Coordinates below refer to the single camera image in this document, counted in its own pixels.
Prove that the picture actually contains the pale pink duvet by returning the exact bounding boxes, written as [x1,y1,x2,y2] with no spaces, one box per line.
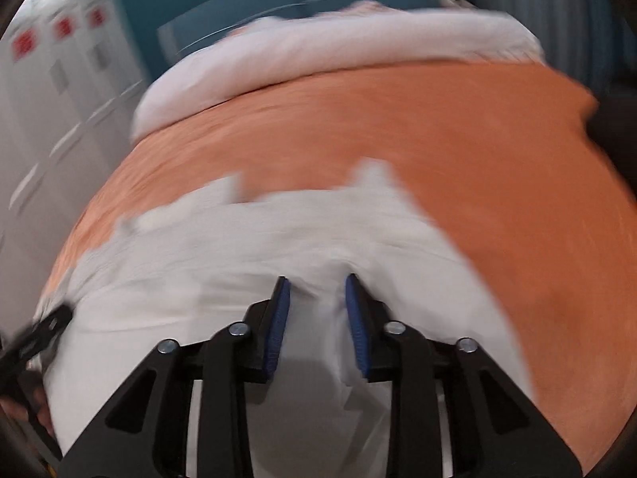
[130,0,548,143]

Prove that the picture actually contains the white zip jacket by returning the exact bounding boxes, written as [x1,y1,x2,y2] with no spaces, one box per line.
[36,158,541,478]

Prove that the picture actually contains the blue padded headboard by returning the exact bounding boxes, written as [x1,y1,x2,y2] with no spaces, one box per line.
[156,0,449,55]

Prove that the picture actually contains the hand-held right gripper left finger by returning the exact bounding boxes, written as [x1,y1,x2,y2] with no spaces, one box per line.
[59,275,293,478]

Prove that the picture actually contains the grey blue curtain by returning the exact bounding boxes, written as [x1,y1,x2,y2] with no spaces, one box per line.
[458,0,623,68]

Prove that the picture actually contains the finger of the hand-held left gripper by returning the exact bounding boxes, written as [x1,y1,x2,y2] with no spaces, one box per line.
[0,304,74,384]

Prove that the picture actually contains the orange bed blanket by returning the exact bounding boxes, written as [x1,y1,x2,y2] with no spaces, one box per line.
[37,60,629,478]

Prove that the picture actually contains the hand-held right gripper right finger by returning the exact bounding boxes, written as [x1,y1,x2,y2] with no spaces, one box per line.
[344,273,584,478]

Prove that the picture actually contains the white panelled wardrobe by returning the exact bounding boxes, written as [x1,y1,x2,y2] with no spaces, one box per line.
[0,0,152,270]

